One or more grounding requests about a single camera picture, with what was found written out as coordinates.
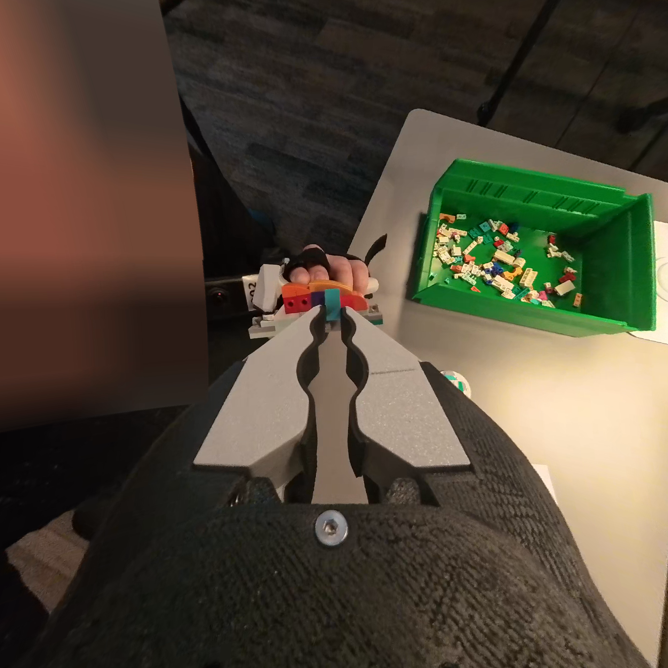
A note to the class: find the small teal white lego build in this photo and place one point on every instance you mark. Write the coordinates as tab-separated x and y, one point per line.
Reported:
456	383

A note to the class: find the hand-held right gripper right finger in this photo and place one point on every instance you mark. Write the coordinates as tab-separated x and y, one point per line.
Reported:
412	412

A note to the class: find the green plastic bin with bricks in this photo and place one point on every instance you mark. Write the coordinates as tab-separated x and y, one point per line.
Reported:
616	271

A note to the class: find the person's left hand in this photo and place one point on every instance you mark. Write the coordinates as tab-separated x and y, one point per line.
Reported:
344	269

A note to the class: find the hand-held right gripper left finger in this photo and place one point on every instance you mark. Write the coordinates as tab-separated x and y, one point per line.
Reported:
250	412

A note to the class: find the pile of loose lego bricks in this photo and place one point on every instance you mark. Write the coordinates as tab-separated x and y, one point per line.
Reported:
501	261

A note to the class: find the teal lego brick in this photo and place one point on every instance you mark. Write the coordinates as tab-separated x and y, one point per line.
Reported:
332	302

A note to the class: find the black tripod leg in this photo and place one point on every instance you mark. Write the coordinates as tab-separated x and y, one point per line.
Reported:
516	57

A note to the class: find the colourful rainbow lego model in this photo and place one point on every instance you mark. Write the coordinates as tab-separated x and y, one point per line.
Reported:
297	300

